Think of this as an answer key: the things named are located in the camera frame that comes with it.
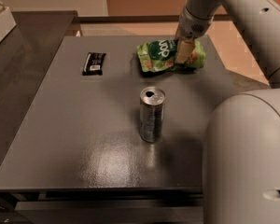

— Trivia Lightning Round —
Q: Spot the green rice chip bag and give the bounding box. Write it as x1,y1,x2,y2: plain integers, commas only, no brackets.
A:
137,40,206,73

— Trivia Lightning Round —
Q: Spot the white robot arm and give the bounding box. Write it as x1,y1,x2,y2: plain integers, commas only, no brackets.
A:
176,0,280,224

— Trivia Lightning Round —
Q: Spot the silver drink can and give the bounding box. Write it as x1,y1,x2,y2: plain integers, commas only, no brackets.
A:
140,86,166,143

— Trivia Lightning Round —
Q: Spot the dark side counter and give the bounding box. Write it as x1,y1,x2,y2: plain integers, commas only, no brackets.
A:
0,10,78,165

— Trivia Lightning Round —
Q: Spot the black rxbar chocolate bar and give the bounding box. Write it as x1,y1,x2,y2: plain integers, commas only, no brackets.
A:
82,52,105,76

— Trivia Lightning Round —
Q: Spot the grey cabinet drawer front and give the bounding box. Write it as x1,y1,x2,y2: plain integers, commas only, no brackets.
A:
15,200,203,224

